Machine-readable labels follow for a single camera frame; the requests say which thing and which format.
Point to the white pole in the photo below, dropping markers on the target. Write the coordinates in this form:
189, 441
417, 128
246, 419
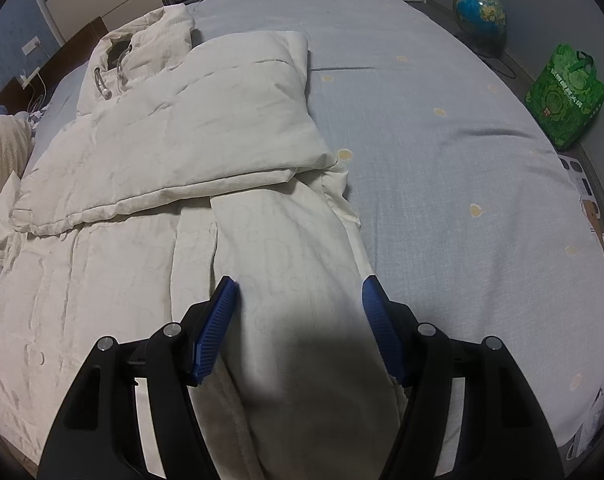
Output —
47, 10

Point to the black white patterned cloth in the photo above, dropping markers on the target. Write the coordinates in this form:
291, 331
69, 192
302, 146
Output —
37, 116

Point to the white hooded coat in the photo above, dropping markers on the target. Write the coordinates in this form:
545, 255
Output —
157, 150

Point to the white wall socket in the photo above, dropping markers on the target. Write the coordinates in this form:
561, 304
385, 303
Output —
31, 46

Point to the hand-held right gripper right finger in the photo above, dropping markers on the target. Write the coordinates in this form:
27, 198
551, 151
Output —
379, 320

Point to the blue globe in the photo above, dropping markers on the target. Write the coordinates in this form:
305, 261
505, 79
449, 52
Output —
479, 12

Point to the beige knitted blanket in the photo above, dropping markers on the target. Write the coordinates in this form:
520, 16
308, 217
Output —
2, 150

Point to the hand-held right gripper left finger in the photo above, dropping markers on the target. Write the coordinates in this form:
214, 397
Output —
217, 325

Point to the brown wooden headboard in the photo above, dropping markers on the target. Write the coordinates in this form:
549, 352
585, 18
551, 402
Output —
77, 40

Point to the green shopping bag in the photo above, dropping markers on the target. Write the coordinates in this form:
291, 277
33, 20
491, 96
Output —
564, 100

